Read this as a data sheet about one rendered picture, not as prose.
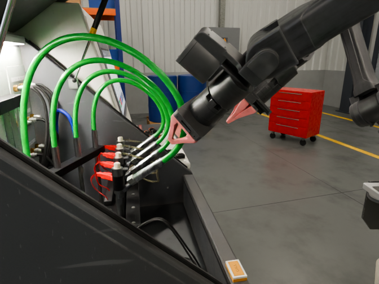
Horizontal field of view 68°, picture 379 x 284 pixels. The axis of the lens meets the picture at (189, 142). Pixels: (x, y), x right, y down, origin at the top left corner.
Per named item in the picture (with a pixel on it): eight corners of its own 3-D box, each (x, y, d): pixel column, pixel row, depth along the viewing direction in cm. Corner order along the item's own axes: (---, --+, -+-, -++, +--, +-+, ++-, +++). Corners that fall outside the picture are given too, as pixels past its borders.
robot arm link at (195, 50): (285, 62, 39) (281, 45, 46) (223, 1, 36) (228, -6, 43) (225, 117, 45) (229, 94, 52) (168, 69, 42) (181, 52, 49)
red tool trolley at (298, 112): (267, 138, 499) (270, 88, 474) (281, 133, 527) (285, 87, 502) (304, 147, 448) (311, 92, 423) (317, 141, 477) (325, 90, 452)
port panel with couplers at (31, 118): (36, 173, 85) (18, 66, 76) (25, 174, 84) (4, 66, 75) (48, 158, 97) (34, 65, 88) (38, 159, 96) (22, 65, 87)
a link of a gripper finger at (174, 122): (152, 133, 56) (178, 107, 50) (171, 119, 61) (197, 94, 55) (175, 159, 56) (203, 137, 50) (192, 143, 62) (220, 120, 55)
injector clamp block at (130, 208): (143, 274, 75) (140, 223, 71) (104, 279, 74) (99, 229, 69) (140, 209, 107) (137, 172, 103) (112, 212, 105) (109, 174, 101)
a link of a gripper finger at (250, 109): (214, 107, 76) (240, 81, 73) (232, 125, 77) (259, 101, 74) (214, 111, 69) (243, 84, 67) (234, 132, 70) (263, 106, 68)
